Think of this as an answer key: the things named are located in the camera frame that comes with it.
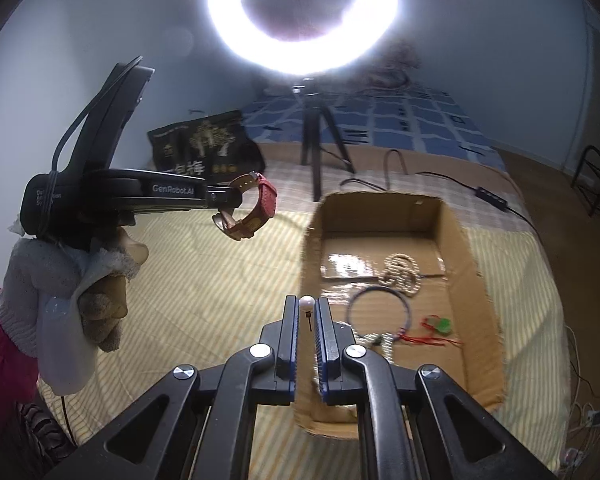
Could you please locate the blue patterned bedsheet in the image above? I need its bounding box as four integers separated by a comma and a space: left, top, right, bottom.
242, 84, 498, 166

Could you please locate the black metal rack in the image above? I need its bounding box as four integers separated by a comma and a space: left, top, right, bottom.
571, 144, 600, 217

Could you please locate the dark blue bangle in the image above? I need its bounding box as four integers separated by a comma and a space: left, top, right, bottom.
344, 285, 413, 341

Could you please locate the green jade red cord pendant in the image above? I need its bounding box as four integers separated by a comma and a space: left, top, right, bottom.
399, 314, 463, 348

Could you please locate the white ring light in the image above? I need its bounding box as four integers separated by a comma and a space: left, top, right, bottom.
207, 0, 400, 76

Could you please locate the red strap wrist watch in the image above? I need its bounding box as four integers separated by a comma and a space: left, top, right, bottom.
212, 171, 277, 240

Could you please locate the cardboard box tray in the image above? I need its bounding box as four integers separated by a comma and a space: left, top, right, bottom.
299, 192, 506, 412

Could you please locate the yellow striped cloth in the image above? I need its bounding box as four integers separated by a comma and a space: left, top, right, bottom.
36, 209, 566, 480

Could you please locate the gloved left hand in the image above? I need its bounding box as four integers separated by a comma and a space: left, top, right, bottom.
0, 229, 149, 396

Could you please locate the black tripod stand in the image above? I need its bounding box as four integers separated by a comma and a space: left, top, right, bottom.
292, 77, 355, 203

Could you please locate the black snack bag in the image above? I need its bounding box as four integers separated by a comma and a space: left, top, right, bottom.
147, 110, 266, 183

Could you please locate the white power strip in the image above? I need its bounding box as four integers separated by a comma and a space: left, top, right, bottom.
561, 398, 600, 466

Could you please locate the black power cable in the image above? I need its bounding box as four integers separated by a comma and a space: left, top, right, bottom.
339, 148, 537, 229

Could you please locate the folded floral quilt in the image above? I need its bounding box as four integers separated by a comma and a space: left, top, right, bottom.
362, 39, 420, 90

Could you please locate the small pearl bracelet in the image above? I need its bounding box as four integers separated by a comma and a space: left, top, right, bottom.
378, 251, 424, 298

